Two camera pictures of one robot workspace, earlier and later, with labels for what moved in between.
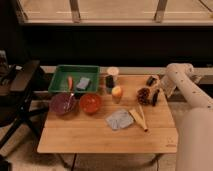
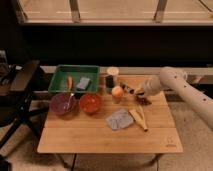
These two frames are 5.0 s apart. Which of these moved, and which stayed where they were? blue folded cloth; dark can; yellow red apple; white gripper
Moved: white gripper
Stayed: blue folded cloth; dark can; yellow red apple
